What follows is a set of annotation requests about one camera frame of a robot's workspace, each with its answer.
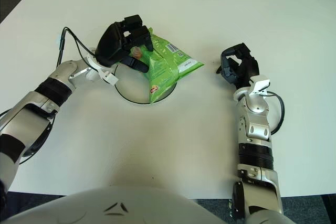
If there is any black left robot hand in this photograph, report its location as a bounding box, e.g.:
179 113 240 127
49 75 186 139
93 14 154 74

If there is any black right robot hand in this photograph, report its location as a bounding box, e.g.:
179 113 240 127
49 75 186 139
215 42 261 90

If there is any green snack bag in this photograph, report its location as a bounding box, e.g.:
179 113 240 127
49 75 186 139
130 27 205 104

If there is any white plate with black rim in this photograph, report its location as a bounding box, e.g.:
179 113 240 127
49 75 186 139
113 63 178 105

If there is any grey robot torso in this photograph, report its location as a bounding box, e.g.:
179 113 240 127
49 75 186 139
7 185 226 224

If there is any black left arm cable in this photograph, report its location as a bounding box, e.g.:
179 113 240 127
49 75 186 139
0 26 93 166

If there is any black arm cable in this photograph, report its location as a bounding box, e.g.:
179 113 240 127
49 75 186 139
266 91 286 136
0 26 93 166

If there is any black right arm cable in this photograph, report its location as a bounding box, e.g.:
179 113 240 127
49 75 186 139
266 91 286 136

